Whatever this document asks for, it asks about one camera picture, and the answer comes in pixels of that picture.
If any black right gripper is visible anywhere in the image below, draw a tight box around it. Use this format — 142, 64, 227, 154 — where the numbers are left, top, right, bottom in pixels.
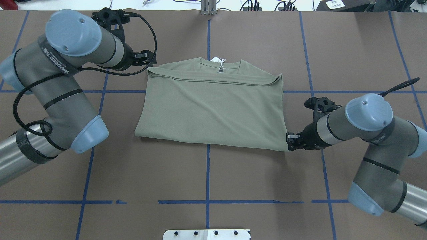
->
286, 123, 326, 151

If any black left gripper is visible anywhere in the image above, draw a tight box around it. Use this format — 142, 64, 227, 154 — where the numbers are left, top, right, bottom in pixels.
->
113, 43, 157, 71

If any olive green long-sleeve shirt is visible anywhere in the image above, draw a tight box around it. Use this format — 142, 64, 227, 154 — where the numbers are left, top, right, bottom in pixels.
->
134, 58, 287, 152

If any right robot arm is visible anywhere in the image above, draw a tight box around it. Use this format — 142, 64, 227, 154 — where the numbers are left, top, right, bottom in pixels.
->
286, 94, 427, 229

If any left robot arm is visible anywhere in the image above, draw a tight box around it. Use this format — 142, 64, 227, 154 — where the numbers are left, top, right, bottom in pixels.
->
0, 8, 157, 185

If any white neck hang tag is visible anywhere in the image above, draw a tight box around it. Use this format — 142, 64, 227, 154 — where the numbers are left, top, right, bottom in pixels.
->
210, 56, 226, 73

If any black box with label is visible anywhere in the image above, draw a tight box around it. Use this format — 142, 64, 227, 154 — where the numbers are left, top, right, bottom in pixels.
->
315, 0, 372, 12

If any red object at corner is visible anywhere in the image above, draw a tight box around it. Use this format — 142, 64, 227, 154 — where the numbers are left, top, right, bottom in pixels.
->
0, 0, 19, 10

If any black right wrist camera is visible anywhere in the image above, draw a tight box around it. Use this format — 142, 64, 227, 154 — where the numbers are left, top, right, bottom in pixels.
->
304, 97, 342, 119

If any black cable bundle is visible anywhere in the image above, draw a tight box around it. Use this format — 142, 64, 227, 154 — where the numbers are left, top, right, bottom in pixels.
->
240, 0, 297, 12

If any white metal base plate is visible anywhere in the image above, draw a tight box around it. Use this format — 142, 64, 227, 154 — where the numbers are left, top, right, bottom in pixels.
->
163, 228, 251, 240

